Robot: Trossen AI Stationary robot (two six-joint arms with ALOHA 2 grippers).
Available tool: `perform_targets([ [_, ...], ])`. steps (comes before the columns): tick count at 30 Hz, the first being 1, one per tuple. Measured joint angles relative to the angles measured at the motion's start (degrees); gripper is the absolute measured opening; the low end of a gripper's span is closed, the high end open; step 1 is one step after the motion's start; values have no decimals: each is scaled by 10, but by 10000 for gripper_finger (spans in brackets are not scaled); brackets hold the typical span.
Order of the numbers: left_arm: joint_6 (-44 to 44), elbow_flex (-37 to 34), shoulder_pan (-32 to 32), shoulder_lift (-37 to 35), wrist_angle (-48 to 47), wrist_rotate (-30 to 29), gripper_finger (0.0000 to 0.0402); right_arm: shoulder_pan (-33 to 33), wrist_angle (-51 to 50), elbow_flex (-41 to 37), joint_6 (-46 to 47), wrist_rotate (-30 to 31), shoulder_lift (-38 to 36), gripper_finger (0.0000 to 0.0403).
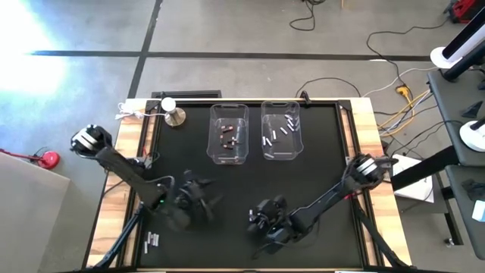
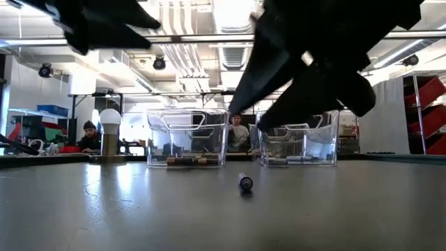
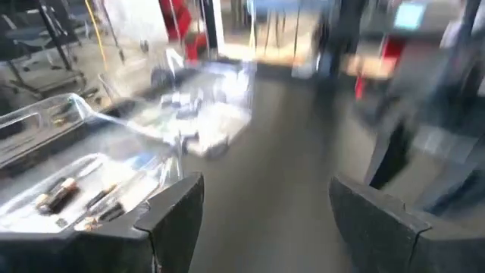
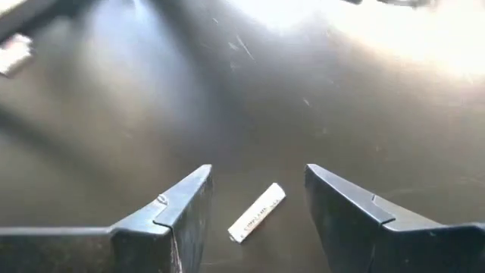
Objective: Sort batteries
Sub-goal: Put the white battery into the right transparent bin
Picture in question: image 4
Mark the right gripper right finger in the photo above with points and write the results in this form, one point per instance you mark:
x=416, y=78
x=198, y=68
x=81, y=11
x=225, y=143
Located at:
x=379, y=246

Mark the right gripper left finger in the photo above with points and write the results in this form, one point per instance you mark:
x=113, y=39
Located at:
x=113, y=250

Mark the white battery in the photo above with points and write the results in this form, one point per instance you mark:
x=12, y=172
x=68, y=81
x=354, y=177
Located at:
x=257, y=212

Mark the black table mat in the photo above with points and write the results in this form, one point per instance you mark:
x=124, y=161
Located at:
x=242, y=113

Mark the white paper tag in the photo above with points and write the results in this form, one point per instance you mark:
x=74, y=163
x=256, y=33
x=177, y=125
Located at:
x=13, y=55

